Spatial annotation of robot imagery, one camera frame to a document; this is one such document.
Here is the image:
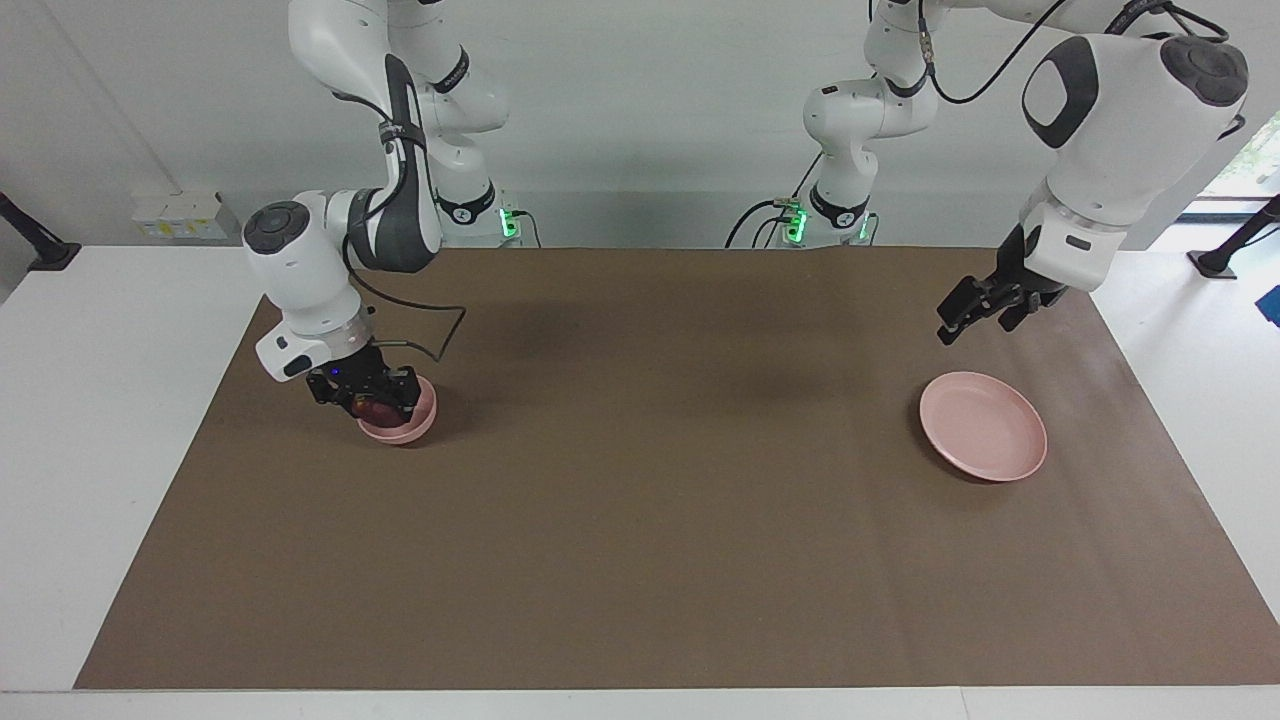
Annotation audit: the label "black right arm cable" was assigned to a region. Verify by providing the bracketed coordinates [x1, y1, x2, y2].
[330, 88, 469, 363]

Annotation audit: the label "bright window opening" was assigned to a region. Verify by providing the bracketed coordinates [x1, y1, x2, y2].
[1198, 110, 1280, 223]

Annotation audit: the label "pink plate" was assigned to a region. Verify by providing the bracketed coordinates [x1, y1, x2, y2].
[919, 372, 1049, 484]

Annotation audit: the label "black stand foot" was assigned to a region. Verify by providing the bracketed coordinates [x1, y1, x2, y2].
[0, 192, 83, 272]
[1187, 195, 1280, 280]

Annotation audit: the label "black arm base cables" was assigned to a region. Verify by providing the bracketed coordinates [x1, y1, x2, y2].
[727, 150, 826, 249]

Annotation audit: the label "pink bowl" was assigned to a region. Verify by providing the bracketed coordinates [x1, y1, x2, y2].
[357, 375, 439, 446]

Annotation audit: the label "brown table mat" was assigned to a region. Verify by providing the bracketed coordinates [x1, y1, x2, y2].
[75, 247, 1280, 691]

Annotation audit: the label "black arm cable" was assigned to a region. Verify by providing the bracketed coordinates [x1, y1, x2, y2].
[330, 88, 469, 363]
[915, 0, 1233, 106]

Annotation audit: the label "white box on table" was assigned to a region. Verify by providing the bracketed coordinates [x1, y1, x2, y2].
[130, 190, 243, 241]

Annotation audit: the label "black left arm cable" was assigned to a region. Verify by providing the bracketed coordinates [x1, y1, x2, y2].
[915, 0, 1233, 106]

